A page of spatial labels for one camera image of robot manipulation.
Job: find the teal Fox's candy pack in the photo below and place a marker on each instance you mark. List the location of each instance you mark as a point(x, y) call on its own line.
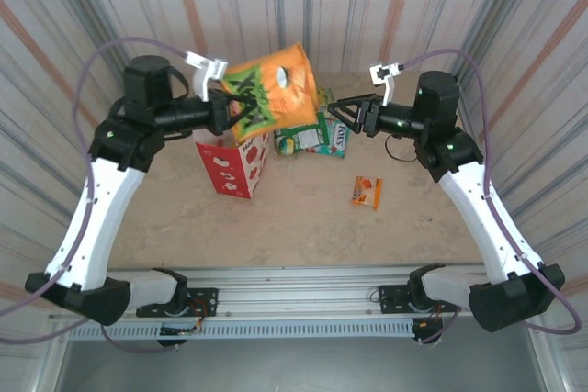
point(337, 137)

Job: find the large orange Fox's candy bag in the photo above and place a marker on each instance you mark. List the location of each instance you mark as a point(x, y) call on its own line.
point(285, 89)

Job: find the red and white paper bag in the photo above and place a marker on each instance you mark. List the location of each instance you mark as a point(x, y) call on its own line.
point(225, 169)

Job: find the green snack pack white label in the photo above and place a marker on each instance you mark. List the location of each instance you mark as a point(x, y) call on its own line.
point(303, 137)

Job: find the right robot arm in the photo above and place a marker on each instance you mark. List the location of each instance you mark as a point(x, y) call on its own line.
point(482, 217)

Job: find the small orange candy sachet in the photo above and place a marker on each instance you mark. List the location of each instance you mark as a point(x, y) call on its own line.
point(367, 192)

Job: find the grey metal lower panel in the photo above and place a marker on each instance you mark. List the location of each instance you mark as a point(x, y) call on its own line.
point(294, 366)

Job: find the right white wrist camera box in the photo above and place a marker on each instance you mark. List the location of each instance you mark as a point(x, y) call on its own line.
point(388, 77)

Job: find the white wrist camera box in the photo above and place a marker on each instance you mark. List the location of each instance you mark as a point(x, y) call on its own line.
point(388, 77)
point(204, 73)

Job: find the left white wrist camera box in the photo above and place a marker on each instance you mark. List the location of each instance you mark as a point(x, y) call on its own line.
point(204, 73)

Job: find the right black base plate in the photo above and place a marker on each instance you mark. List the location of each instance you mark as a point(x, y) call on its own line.
point(392, 300)

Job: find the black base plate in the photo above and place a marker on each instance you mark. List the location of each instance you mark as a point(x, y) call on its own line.
point(392, 300)
point(202, 302)

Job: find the aluminium mounting rail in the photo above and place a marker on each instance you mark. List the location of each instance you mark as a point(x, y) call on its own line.
point(294, 291)

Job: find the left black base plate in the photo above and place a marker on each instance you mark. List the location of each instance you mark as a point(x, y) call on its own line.
point(202, 302)

